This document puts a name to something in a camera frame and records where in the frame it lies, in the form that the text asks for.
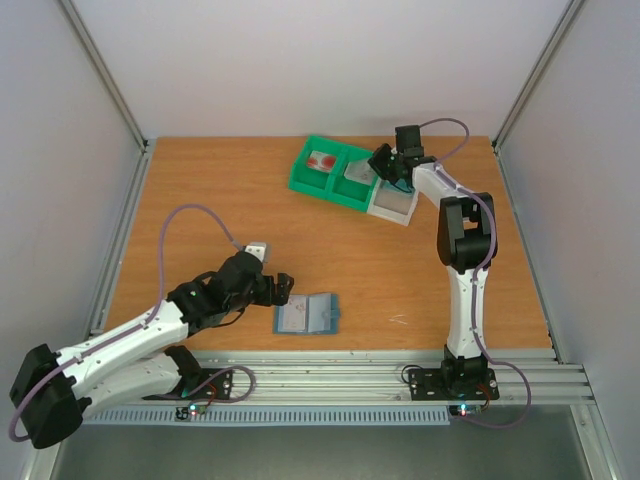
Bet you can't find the left side aluminium rail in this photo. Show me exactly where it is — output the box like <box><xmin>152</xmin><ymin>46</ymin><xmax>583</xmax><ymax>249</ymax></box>
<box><xmin>81</xmin><ymin>139</ymin><xmax>156</xmax><ymax>344</ymax></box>

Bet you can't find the right circuit board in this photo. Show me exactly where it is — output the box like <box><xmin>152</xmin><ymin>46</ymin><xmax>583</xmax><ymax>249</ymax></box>
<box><xmin>449</xmin><ymin>403</ymin><xmax>486</xmax><ymax>418</ymax></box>

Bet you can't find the left aluminium frame post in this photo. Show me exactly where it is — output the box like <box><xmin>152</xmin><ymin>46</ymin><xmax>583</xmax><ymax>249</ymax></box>
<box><xmin>56</xmin><ymin>0</ymin><xmax>148</xmax><ymax>152</ymax></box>

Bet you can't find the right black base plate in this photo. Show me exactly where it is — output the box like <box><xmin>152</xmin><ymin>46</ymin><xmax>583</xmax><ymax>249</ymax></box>
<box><xmin>407</xmin><ymin>368</ymin><xmax>500</xmax><ymax>402</ymax></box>

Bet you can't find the left circuit board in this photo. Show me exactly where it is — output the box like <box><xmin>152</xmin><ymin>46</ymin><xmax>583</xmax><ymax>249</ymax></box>
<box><xmin>174</xmin><ymin>404</ymin><xmax>208</xmax><ymax>421</ymax></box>

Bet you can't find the blue card holder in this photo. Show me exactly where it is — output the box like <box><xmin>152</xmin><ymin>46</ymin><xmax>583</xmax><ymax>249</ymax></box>
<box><xmin>273</xmin><ymin>293</ymin><xmax>341</xmax><ymax>335</ymax></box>

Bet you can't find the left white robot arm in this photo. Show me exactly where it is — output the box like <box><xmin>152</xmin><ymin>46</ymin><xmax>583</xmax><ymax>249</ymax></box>
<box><xmin>8</xmin><ymin>244</ymin><xmax>294</xmax><ymax>449</ymax></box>

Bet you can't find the front aluminium rail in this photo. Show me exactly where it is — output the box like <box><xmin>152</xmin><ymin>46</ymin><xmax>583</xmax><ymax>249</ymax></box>
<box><xmin>47</xmin><ymin>349</ymin><xmax>596</xmax><ymax>407</ymax></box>

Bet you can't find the aluminium frame post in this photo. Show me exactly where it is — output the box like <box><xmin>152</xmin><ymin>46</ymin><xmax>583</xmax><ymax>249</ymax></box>
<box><xmin>56</xmin><ymin>0</ymin><xmax>148</xmax><ymax>152</ymax></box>
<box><xmin>491</xmin><ymin>0</ymin><xmax>587</xmax><ymax>155</ymax></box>

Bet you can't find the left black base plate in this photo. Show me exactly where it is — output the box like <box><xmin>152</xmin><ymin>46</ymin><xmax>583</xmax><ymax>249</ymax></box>
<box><xmin>144</xmin><ymin>368</ymin><xmax>233</xmax><ymax>401</ymax></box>

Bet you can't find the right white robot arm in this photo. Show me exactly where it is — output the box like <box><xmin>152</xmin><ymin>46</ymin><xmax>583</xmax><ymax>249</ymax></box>
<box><xmin>369</xmin><ymin>125</ymin><xmax>499</xmax><ymax>402</ymax></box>

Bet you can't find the left green bin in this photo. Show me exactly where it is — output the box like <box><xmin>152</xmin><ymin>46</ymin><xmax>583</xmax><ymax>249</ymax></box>
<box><xmin>288</xmin><ymin>135</ymin><xmax>348</xmax><ymax>200</ymax></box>

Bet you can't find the aluminium rail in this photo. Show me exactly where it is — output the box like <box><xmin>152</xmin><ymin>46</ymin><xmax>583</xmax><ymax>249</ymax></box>
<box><xmin>81</xmin><ymin>139</ymin><xmax>156</xmax><ymax>344</ymax></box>
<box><xmin>491</xmin><ymin>142</ymin><xmax>565</xmax><ymax>364</ymax></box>
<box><xmin>47</xmin><ymin>349</ymin><xmax>596</xmax><ymax>407</ymax></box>

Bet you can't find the teal card in bin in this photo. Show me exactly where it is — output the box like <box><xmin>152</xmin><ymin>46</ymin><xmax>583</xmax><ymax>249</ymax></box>
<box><xmin>392</xmin><ymin>183</ymin><xmax>414</xmax><ymax>195</ymax></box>

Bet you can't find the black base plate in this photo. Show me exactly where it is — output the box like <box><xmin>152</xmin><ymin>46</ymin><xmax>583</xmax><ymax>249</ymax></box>
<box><xmin>144</xmin><ymin>368</ymin><xmax>233</xmax><ymax>401</ymax></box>
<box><xmin>407</xmin><ymin>368</ymin><xmax>500</xmax><ymax>402</ymax></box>

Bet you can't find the white bin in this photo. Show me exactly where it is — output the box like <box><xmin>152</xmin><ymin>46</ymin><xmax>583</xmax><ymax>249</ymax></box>
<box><xmin>366</xmin><ymin>159</ymin><xmax>418</xmax><ymax>227</ymax></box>

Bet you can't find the green bin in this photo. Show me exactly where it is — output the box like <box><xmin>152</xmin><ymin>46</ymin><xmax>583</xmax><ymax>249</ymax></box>
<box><xmin>288</xmin><ymin>135</ymin><xmax>348</xmax><ymax>200</ymax></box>
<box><xmin>326</xmin><ymin>145</ymin><xmax>379</xmax><ymax>212</ymax></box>

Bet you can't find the right side aluminium rail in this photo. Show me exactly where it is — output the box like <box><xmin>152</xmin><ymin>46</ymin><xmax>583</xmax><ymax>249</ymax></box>
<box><xmin>491</xmin><ymin>142</ymin><xmax>565</xmax><ymax>364</ymax></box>

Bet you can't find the middle green bin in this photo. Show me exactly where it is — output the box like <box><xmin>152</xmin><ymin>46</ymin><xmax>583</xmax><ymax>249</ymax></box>
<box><xmin>326</xmin><ymin>145</ymin><xmax>379</xmax><ymax>212</ymax></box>

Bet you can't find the right aluminium frame post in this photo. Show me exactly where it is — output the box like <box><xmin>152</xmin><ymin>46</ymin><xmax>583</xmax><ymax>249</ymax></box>
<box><xmin>491</xmin><ymin>0</ymin><xmax>587</xmax><ymax>155</ymax></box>

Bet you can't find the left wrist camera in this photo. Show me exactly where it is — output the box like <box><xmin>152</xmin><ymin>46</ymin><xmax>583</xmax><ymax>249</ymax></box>
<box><xmin>244</xmin><ymin>242</ymin><xmax>269</xmax><ymax>264</ymax></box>

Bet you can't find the grey slotted cable duct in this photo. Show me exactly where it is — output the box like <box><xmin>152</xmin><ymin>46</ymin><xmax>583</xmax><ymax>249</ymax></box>
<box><xmin>86</xmin><ymin>405</ymin><xmax>450</xmax><ymax>428</ymax></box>

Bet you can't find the red circle card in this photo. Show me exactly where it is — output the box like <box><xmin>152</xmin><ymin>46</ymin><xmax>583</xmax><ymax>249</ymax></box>
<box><xmin>306</xmin><ymin>150</ymin><xmax>337</xmax><ymax>173</ymax></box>

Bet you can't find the circuit board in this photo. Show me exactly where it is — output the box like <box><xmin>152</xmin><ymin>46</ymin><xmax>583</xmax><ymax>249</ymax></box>
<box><xmin>174</xmin><ymin>404</ymin><xmax>208</xmax><ymax>421</ymax></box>
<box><xmin>449</xmin><ymin>403</ymin><xmax>486</xmax><ymax>418</ymax></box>

